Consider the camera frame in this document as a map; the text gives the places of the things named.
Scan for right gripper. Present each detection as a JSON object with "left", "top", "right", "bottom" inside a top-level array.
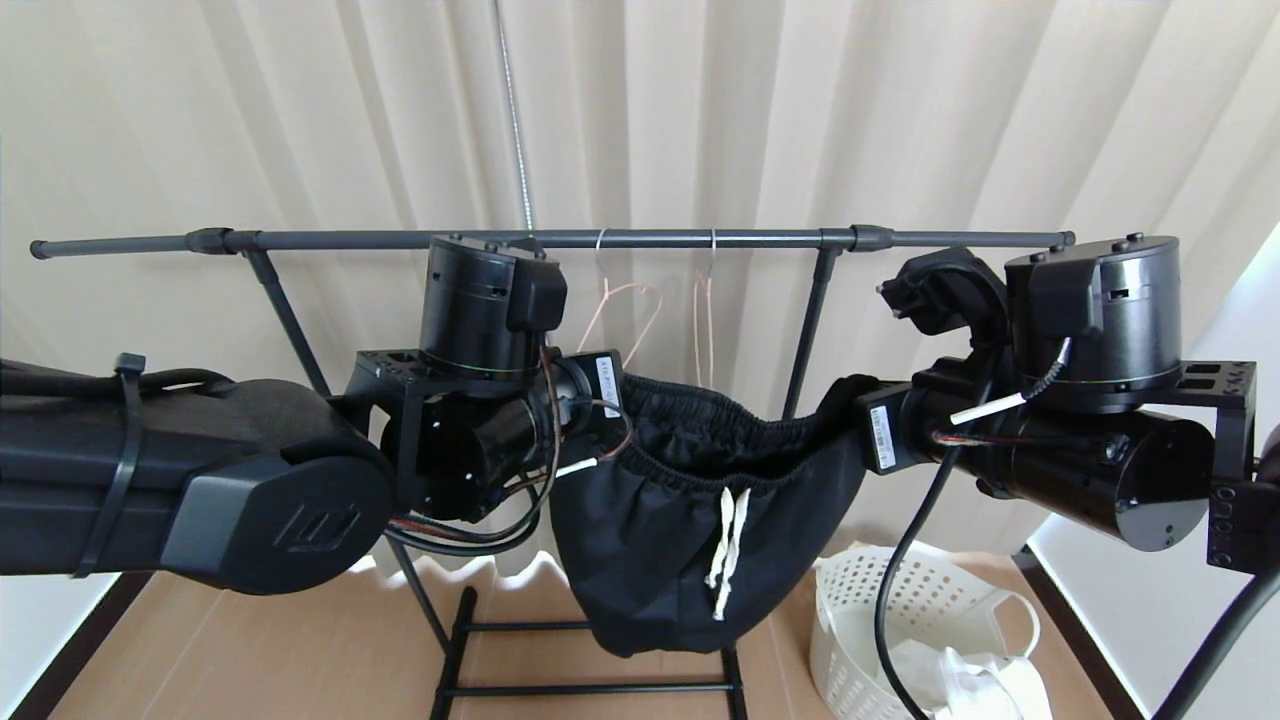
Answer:
[{"left": 855, "top": 359, "right": 1007, "bottom": 474}]

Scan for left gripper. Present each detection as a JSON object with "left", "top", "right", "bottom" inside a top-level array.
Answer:
[{"left": 549, "top": 347, "right": 628, "bottom": 457}]

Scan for black shorts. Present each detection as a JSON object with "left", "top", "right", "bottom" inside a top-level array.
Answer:
[{"left": 547, "top": 372, "right": 882, "bottom": 660}]

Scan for pink clothes hanger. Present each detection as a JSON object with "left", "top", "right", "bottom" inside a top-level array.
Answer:
[
  {"left": 692, "top": 227, "right": 720, "bottom": 392},
  {"left": 574, "top": 227, "right": 664, "bottom": 352}
]

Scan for white laundry basket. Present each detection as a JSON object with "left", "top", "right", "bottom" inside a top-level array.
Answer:
[{"left": 809, "top": 544, "right": 1044, "bottom": 720}]

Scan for black clothes rack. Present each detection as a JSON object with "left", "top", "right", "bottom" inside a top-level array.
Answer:
[{"left": 29, "top": 224, "right": 1077, "bottom": 720}]

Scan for white garment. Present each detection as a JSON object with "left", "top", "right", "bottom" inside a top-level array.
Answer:
[{"left": 884, "top": 639, "right": 1054, "bottom": 720}]

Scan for beige curtain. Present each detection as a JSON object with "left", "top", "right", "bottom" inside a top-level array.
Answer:
[{"left": 0, "top": 0, "right": 1280, "bottom": 578}]

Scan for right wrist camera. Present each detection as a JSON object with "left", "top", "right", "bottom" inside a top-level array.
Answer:
[{"left": 876, "top": 246, "right": 1012, "bottom": 382}]

